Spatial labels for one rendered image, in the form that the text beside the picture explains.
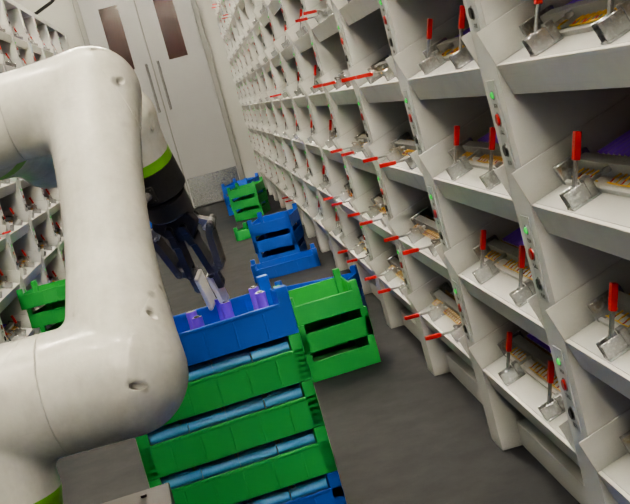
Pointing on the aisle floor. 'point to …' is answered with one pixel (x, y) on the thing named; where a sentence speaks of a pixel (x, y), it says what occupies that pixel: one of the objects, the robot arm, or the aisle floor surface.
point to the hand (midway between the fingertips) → (211, 288)
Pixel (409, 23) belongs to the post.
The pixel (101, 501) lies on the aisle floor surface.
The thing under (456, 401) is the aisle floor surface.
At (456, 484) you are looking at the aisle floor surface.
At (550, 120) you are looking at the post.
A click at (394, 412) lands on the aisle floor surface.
